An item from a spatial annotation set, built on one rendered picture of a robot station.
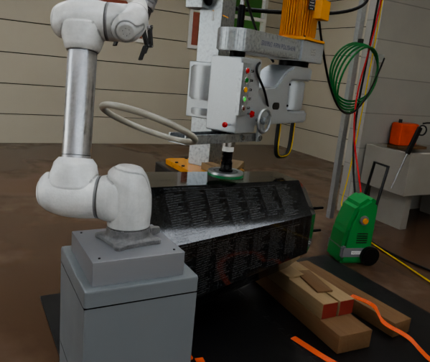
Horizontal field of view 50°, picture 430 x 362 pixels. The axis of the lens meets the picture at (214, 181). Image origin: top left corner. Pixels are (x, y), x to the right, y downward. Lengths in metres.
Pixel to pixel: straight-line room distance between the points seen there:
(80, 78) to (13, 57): 6.79
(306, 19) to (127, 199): 1.98
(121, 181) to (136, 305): 0.42
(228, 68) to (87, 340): 1.62
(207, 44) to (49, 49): 5.30
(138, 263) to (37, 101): 7.10
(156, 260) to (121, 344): 0.30
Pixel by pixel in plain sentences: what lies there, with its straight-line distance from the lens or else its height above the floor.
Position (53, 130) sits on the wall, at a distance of 8.63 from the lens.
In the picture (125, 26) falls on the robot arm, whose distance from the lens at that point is 1.65.
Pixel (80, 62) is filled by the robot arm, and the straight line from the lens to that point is 1.69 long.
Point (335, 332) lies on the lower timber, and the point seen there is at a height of 0.13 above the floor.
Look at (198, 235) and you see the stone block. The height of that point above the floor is 0.66.
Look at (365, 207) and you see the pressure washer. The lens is 4.05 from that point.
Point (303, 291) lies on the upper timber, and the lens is 3.01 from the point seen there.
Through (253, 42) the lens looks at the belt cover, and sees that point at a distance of 2.64.
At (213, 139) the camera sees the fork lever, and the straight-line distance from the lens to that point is 2.51.
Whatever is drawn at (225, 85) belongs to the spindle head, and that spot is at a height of 1.43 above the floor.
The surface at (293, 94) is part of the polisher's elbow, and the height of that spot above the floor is 1.40.
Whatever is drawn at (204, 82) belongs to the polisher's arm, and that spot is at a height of 1.42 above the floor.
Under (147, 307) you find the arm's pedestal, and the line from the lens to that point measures 1.62.
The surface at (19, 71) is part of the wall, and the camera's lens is 8.46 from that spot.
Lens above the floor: 1.50
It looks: 13 degrees down
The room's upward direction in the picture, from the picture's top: 5 degrees clockwise
